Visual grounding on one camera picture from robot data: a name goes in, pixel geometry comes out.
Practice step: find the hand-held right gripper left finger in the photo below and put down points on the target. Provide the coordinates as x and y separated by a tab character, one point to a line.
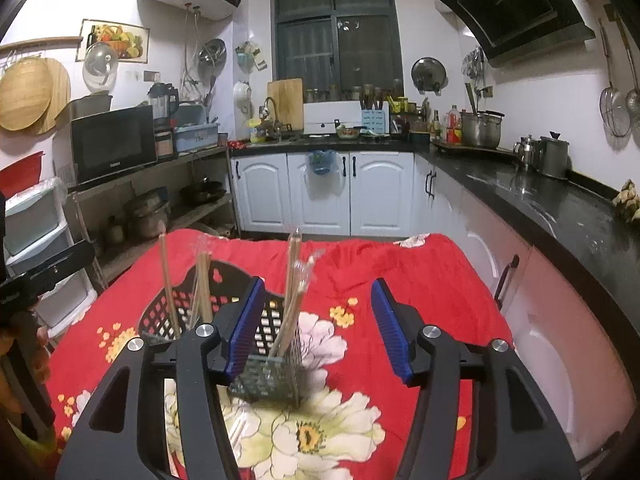
245	330

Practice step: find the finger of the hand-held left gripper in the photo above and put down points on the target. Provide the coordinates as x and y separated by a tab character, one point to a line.
65	265

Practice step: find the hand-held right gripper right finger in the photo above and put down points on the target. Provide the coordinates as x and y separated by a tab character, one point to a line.
392	335

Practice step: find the dark plastic utensil holder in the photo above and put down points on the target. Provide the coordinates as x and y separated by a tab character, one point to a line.
230	272

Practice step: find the bunch of wooden chopsticks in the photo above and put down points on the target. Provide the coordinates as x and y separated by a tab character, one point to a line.
295	280

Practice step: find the row of hanging kitchen utensils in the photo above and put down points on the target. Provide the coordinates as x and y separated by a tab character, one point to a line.
617	110

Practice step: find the person's left hand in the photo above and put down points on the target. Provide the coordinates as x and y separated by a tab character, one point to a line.
41	342

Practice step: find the plastic drawer unit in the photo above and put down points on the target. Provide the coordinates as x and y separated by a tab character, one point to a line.
35	225

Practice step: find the small metal jar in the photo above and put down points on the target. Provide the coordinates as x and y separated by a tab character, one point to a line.
114	234

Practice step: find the red floral blanket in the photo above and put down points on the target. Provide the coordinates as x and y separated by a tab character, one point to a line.
430	280

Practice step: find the stacked steel pots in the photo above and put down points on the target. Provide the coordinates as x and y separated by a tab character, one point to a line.
147	217

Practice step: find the red plastic basin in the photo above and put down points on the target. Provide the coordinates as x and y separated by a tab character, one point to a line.
22	172

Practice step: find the black microwave oven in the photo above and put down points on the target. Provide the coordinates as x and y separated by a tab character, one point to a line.
112	145

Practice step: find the black frying pan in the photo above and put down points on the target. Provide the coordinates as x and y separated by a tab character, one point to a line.
202	192

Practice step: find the white lower cabinets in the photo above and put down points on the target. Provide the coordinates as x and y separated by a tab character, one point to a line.
380	190

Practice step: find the round wooden board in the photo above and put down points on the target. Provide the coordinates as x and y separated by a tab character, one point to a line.
61	95

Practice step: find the round bamboo tray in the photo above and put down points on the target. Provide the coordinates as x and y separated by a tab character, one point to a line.
22	95

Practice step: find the metal shelf rack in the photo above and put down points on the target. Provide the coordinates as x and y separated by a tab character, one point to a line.
200	152

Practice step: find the blue plastic bag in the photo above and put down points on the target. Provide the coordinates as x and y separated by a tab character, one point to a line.
320	162

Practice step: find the blue dish tray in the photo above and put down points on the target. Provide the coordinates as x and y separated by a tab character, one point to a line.
197	137

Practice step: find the black blender jug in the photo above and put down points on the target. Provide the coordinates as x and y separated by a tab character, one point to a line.
161	102

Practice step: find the glass pot lid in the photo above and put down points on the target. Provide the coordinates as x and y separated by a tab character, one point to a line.
100	65

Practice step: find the black kitchen countertop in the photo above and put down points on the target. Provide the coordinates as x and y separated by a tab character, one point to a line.
550	205

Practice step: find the bowl of food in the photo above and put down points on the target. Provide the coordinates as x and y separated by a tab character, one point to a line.
348	133

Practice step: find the cluster of condiment bottles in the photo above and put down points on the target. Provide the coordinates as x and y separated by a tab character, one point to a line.
415	125

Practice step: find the red label oil bottle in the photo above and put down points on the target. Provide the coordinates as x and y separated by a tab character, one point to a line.
453	127

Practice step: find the blue knife holder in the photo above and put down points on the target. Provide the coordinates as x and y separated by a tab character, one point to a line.
375	119

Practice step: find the metal sink faucet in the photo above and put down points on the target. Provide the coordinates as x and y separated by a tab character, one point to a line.
270	110

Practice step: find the large steel stockpot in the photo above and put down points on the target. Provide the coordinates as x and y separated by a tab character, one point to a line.
481	130

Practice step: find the long wooden rolling pin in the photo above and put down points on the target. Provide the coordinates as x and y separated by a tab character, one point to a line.
40	43

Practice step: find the white countertop box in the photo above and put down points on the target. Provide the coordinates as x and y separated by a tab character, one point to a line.
330	117

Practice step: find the small steel teapot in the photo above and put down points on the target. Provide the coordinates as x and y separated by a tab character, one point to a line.
527	152

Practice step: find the rectangular wooden cutting board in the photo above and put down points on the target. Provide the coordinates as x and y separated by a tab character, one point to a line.
286	102

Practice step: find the white hanging jug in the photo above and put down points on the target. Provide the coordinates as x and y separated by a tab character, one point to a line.
243	97

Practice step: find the steel canister with lid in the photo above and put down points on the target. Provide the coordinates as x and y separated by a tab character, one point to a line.
554	157

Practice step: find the row of windowsill jars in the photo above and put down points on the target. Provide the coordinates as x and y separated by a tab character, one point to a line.
350	94

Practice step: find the hanging steel pot lid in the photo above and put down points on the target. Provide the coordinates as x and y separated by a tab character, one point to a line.
429	75

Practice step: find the bunch of garlic bulbs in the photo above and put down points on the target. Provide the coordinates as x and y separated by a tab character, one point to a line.
629	202

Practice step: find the hanging metal spoons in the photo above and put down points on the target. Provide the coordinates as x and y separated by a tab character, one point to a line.
474	65

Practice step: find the dark framed window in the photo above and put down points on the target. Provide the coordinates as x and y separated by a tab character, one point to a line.
340	35

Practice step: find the black range hood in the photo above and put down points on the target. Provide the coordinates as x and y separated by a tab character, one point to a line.
515	5

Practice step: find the wall socket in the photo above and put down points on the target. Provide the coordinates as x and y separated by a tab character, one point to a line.
487	91
151	76

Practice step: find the fruit wall poster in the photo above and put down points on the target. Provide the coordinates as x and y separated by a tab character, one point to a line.
130	35

